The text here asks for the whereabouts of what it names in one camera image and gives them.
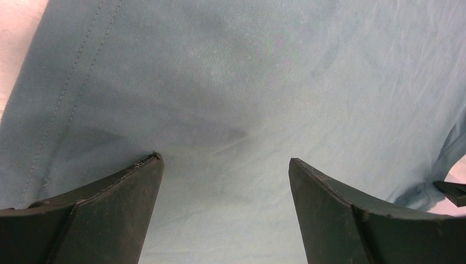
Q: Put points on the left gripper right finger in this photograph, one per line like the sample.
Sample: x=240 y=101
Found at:
x=340 y=224

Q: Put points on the teal blue t-shirt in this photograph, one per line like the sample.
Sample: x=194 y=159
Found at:
x=371 y=93

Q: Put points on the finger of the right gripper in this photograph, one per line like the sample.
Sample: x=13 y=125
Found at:
x=455 y=192

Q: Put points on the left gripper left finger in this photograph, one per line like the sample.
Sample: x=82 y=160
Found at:
x=102 y=222

